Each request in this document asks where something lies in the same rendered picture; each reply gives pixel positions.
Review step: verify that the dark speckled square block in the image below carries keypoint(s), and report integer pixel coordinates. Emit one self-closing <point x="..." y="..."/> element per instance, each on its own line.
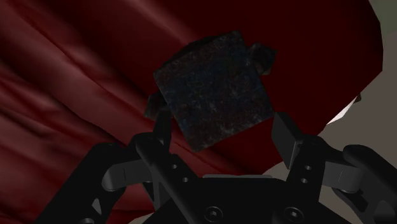
<point x="214" y="93"/>

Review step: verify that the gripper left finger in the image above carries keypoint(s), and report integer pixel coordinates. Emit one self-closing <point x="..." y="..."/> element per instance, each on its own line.
<point x="93" y="180"/>

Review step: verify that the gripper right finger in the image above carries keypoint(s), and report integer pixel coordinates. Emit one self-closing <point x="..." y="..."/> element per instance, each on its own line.
<point x="356" y="173"/>

